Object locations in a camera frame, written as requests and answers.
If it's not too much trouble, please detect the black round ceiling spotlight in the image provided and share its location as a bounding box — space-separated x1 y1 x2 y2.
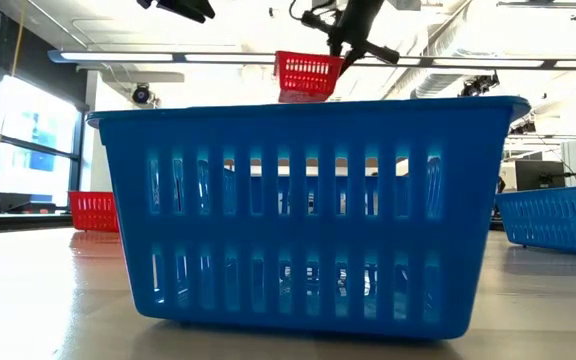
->
130 82 162 109

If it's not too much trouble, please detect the black track light cluster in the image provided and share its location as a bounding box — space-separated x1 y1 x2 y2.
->
457 72 502 99

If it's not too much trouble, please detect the black computer monitor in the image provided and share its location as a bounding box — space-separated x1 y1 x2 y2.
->
514 159 567 192

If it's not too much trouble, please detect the silver ventilation duct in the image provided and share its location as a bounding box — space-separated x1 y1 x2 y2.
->
410 72 469 100

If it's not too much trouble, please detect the dark open laptop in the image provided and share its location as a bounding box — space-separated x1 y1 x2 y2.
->
0 191 57 215

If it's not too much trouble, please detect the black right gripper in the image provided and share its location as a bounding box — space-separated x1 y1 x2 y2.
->
301 0 400 76

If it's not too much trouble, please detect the long ceiling light bar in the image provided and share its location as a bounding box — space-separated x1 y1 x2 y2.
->
47 48 576 71

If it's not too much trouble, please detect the blue plastic slotted basket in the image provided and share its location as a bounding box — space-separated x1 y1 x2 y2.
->
494 183 576 260
86 95 533 341

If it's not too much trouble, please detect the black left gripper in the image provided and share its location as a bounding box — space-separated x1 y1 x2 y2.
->
136 0 217 25

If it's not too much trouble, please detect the grey ceiling rail fixture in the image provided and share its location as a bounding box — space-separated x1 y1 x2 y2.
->
496 0 576 22

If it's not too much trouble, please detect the red plastic slotted basket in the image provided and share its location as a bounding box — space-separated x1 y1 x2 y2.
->
67 190 121 234
273 49 345 105

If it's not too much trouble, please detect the large black framed window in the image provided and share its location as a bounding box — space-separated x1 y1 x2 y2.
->
0 74 87 216

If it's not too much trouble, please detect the yellow hanging cable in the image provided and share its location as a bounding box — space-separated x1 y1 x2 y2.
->
10 0 28 76

